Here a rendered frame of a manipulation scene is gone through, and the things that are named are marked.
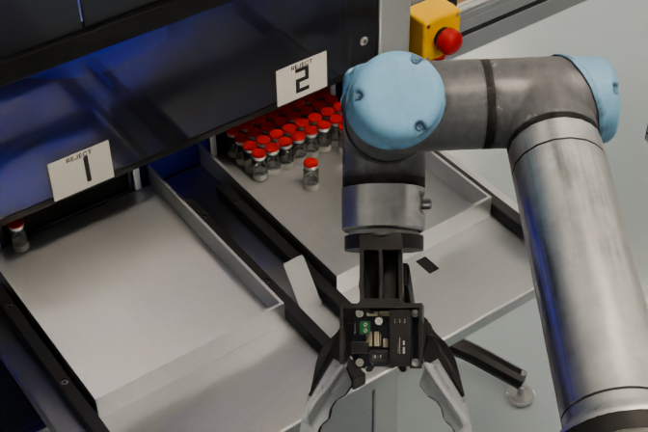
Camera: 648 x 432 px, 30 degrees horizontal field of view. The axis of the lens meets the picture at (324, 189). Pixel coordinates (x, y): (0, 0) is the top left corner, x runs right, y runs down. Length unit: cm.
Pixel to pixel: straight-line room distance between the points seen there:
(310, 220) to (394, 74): 73
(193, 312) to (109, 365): 13
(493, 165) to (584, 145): 224
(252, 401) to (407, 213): 45
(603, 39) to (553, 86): 274
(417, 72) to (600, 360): 27
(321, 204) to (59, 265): 37
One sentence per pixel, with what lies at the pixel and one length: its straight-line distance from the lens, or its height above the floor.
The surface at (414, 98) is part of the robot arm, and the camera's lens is 95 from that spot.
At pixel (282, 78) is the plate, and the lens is 166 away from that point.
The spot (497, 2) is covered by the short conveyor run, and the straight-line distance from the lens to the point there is 206.
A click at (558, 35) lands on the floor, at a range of 372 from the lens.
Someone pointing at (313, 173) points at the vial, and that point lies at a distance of 169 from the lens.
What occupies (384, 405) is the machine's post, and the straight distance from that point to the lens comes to 231.
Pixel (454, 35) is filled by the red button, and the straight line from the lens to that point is 180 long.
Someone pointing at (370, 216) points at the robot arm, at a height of 128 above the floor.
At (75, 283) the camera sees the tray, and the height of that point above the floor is 88.
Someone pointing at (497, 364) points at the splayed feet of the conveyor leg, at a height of 9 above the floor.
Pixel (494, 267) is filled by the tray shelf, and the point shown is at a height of 88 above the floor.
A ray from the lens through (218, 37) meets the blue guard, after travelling 157.
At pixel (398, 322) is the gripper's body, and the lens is 104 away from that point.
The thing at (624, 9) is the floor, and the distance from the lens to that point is 389.
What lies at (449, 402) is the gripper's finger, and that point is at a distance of 105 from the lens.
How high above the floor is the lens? 198
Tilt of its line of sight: 40 degrees down
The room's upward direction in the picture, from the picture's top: 1 degrees counter-clockwise
